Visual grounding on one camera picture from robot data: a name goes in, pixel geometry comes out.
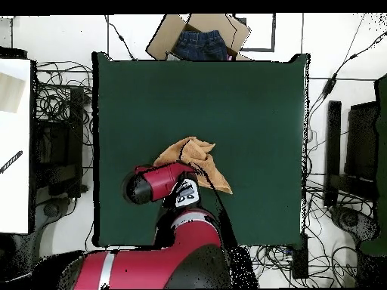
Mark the tan terry towel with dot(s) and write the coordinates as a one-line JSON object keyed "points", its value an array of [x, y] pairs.
{"points": [[208, 169]]}

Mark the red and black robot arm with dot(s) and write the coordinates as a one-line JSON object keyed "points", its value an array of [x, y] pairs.
{"points": [[163, 181]]}

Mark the black flat panel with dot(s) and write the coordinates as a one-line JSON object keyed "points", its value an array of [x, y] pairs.
{"points": [[361, 142]]}

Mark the dark green table cloth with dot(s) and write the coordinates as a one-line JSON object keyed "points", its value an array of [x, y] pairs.
{"points": [[242, 120]]}

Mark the blue denim jeans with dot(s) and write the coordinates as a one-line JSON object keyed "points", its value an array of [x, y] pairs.
{"points": [[199, 45]]}

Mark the brown cardboard box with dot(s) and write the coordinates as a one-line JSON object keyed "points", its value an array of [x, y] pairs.
{"points": [[163, 39]]}

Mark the black equipment rack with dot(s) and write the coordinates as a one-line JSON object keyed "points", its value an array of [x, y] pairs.
{"points": [[57, 145]]}

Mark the black upright bar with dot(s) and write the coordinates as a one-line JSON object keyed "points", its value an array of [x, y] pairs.
{"points": [[332, 151]]}

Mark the small black box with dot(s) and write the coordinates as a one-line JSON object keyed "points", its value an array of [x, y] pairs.
{"points": [[300, 256]]}

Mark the white table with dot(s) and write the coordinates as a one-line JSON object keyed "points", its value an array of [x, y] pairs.
{"points": [[15, 196]]}

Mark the black striped strip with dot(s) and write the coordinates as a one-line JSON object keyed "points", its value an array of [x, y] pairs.
{"points": [[11, 161]]}

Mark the beige block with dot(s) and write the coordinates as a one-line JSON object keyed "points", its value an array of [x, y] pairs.
{"points": [[10, 92]]}

